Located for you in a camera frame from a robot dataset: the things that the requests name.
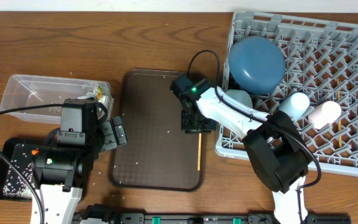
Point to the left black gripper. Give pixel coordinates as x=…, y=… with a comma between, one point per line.
x=115, y=140

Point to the grey plastic dishwasher rack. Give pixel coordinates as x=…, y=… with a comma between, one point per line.
x=321, y=60

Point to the pink plastic cup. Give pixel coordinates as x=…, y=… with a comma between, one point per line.
x=324, y=114

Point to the clear plastic waste bin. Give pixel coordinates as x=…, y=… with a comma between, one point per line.
x=33, y=90

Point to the large blue plate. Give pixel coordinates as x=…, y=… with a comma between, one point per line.
x=256, y=64

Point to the yellow green snack wrapper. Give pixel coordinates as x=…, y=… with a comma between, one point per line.
x=96, y=93

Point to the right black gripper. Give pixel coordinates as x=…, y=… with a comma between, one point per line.
x=189, y=128

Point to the black waste tray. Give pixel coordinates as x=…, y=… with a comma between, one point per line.
x=8, y=151

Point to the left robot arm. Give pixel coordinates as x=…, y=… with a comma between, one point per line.
x=60, y=172

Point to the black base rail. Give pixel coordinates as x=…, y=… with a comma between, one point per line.
x=138, y=218

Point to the spilled white rice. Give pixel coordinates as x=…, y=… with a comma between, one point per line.
x=14, y=187

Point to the white tissue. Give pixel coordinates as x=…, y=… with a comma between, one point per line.
x=105, y=99

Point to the dark brown serving tray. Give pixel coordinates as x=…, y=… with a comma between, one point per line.
x=158, y=154

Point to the light blue small bowl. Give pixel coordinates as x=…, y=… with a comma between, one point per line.
x=241, y=96

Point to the orange carrot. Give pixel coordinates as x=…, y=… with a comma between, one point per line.
x=35, y=152

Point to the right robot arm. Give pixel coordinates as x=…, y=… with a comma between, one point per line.
x=276, y=152

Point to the light blue plastic cup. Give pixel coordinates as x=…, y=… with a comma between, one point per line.
x=295, y=105

